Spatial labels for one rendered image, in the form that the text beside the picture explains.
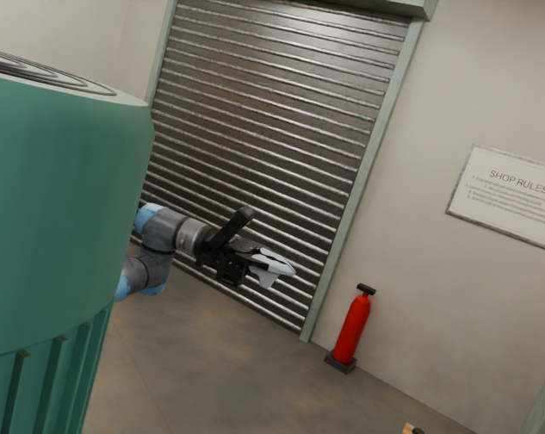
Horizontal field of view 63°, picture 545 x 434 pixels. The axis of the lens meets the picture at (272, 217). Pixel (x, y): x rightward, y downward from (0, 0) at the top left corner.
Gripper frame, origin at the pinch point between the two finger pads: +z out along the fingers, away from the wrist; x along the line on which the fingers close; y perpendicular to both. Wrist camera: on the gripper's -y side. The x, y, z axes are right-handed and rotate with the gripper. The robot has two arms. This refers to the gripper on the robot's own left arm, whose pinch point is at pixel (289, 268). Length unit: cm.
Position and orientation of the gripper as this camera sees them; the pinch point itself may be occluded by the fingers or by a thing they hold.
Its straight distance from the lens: 90.9
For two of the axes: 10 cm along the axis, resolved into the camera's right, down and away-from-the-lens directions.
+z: 9.0, 3.5, -2.5
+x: -3.5, 2.5, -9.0
